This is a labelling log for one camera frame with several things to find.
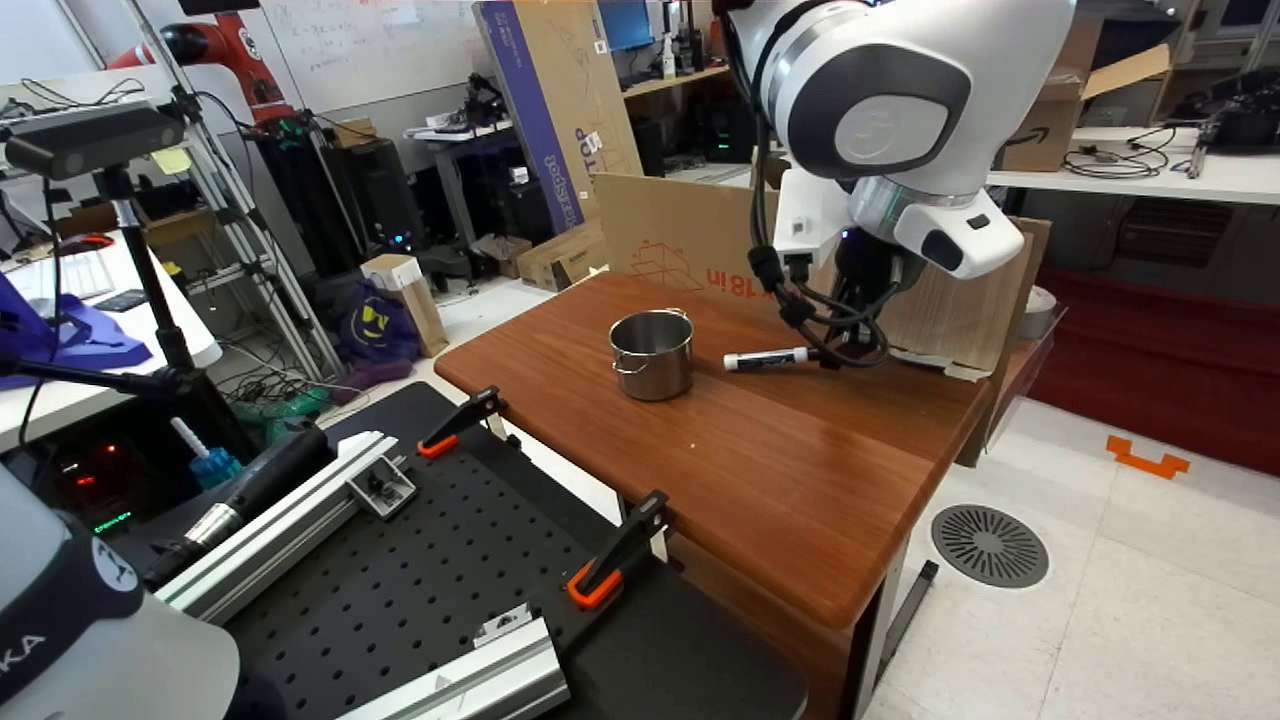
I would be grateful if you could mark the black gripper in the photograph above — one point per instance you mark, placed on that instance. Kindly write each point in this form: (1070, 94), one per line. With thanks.
(875, 273)

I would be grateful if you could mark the black Expo marker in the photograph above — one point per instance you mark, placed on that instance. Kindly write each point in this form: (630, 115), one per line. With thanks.
(764, 356)

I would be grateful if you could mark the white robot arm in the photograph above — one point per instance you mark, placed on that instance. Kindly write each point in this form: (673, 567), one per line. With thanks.
(880, 80)

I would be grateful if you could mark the white and navy robot base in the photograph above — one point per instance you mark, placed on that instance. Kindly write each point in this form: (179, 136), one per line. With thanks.
(121, 665)

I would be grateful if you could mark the small steel pot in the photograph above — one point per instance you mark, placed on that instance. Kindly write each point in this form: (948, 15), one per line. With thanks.
(651, 372)

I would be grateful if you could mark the large cardboard sheet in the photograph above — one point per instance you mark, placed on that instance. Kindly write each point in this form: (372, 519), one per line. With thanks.
(666, 232)

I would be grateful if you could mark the round metal floor drain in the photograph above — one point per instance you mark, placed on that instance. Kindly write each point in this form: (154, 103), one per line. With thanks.
(988, 544)

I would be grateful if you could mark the black stick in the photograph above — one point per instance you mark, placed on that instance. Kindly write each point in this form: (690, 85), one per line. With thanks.
(914, 600)

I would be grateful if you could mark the flat cardboard piece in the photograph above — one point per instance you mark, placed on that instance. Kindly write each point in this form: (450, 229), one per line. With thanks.
(561, 262)

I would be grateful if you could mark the wooden shelf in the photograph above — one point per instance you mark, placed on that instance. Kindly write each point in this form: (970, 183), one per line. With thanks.
(683, 80)

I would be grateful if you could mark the open cardboard box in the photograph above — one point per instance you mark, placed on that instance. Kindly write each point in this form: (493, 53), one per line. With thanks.
(1065, 125)

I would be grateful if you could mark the red floor carpet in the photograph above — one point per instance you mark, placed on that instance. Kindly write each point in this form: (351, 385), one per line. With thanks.
(1173, 362)

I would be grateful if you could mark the tall cardboard box purple side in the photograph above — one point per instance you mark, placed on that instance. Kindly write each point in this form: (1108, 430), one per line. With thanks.
(573, 94)

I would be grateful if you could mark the white desk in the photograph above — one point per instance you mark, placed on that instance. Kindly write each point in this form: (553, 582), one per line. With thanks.
(1203, 176)

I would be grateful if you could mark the black cart with clutter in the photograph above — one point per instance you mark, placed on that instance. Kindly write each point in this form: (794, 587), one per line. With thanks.
(464, 174)

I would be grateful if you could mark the small cardboard box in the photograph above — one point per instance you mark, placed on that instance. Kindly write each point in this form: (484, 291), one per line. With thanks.
(414, 300)

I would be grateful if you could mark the black device on desk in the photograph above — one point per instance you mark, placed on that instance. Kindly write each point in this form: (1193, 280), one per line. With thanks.
(1247, 120)

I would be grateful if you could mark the purple bag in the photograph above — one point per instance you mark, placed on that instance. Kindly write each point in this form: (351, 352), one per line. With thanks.
(363, 326)

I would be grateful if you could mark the black perforated breadboard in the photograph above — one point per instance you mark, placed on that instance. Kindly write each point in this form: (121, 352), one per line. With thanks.
(403, 587)

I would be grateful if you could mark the white whiteboard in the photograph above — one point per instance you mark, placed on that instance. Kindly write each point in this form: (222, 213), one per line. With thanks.
(372, 45)

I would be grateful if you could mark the green object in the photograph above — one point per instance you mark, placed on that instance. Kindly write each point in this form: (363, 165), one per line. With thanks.
(285, 404)

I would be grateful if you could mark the black cylindrical tube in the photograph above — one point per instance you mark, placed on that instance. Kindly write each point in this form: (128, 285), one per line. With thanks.
(267, 474)

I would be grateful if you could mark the red machine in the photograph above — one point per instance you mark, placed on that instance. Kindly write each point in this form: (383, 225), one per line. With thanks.
(233, 53)

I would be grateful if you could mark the black control box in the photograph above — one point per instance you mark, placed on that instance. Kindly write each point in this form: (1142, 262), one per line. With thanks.
(81, 465)

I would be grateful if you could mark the blue cloth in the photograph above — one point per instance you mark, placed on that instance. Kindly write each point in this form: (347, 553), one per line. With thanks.
(65, 340)

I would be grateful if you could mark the white side table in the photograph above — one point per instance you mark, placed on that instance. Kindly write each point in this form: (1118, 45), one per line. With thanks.
(24, 404)

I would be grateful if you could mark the short aluminium extrusion rail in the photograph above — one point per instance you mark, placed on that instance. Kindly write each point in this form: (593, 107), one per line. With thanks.
(480, 682)

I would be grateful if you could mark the long aluminium extrusion rail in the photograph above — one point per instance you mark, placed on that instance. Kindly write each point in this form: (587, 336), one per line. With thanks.
(281, 526)

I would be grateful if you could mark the black camera stand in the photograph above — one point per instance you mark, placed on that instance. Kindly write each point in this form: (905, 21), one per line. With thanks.
(156, 293)

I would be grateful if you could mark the black stereo camera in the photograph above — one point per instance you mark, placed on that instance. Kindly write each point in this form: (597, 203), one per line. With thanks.
(94, 136)

